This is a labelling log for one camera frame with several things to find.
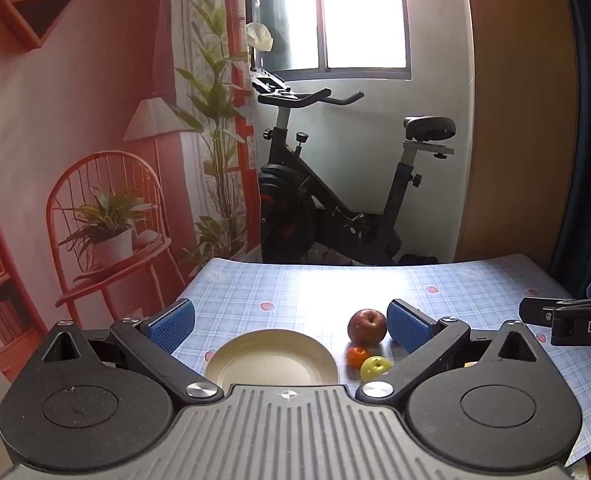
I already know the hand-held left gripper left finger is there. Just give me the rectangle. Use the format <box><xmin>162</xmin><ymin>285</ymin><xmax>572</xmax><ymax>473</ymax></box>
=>
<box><xmin>40</xmin><ymin>299</ymin><xmax>225</xmax><ymax>407</ymax></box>

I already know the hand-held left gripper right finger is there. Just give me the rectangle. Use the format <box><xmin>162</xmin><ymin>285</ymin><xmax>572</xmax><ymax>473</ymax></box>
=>
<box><xmin>355</xmin><ymin>299</ymin><xmax>543</xmax><ymax>406</ymax></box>

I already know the red apple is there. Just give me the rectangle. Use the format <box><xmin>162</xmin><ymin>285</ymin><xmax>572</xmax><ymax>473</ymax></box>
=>
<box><xmin>347</xmin><ymin>308</ymin><xmax>388</xmax><ymax>346</ymax></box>

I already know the orange tangerine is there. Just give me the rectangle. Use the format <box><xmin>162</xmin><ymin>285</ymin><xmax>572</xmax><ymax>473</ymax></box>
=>
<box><xmin>346</xmin><ymin>345</ymin><xmax>371</xmax><ymax>368</ymax></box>

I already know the cream round plate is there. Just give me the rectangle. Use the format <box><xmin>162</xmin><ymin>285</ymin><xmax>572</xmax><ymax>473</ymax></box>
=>
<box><xmin>204</xmin><ymin>330</ymin><xmax>339</xmax><ymax>389</ymax></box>

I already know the small yellow-green apple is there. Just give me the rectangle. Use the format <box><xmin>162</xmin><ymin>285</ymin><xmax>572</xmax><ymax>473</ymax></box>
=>
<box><xmin>359</xmin><ymin>355</ymin><xmax>391</xmax><ymax>382</ymax></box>

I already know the blue checked tablecloth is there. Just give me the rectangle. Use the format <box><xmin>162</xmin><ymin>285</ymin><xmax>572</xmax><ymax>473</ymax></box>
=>
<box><xmin>170</xmin><ymin>254</ymin><xmax>591</xmax><ymax>466</ymax></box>

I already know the black exercise bike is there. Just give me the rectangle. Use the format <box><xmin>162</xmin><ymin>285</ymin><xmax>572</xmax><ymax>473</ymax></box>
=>
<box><xmin>248</xmin><ymin>72</ymin><xmax>456</xmax><ymax>266</ymax></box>

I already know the wooden cabinet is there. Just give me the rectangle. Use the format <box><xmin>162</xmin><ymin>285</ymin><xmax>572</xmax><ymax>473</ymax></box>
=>
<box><xmin>455</xmin><ymin>0</ymin><xmax>583</xmax><ymax>266</ymax></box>

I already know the white cloth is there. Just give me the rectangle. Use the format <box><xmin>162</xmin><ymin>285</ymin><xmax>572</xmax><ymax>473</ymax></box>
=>
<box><xmin>247</xmin><ymin>22</ymin><xmax>273</xmax><ymax>52</ymax></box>

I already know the window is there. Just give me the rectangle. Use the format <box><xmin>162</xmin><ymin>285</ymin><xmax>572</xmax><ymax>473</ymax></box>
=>
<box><xmin>246</xmin><ymin>0</ymin><xmax>412</xmax><ymax>81</ymax></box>

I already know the printed wall poster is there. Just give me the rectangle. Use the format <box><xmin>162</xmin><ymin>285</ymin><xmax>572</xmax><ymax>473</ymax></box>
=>
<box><xmin>0</xmin><ymin>0</ymin><xmax>261</xmax><ymax>386</ymax></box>

